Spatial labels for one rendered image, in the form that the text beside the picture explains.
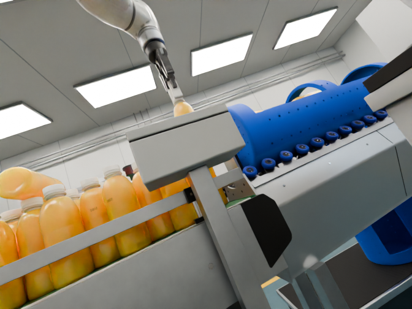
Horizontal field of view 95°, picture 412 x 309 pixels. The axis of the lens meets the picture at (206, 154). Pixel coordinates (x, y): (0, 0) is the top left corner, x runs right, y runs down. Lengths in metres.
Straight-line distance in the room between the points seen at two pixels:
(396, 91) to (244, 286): 0.46
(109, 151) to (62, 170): 1.00
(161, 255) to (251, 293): 0.18
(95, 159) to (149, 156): 4.37
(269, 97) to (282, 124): 4.55
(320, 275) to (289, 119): 0.49
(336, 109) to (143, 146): 0.74
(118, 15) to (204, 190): 0.64
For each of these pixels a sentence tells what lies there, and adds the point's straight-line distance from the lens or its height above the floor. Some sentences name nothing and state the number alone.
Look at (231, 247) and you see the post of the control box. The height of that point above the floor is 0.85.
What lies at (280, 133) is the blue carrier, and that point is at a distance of 0.69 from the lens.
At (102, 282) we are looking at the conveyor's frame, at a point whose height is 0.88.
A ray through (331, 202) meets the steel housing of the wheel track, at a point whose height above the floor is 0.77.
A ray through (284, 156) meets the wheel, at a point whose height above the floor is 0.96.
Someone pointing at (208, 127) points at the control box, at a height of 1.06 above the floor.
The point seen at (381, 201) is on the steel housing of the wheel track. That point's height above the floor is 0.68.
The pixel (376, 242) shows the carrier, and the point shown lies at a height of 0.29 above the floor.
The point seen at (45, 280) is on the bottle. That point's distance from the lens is 0.56.
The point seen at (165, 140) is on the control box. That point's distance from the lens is 0.34.
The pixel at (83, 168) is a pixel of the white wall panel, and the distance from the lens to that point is 4.77.
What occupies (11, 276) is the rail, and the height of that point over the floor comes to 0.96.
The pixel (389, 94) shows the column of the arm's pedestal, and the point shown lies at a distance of 0.54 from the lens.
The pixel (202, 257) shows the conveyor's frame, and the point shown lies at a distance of 0.44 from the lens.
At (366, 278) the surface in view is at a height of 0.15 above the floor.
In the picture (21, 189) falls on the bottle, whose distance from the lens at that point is 0.57.
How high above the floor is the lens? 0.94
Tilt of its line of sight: 13 degrees up
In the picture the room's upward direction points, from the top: 24 degrees counter-clockwise
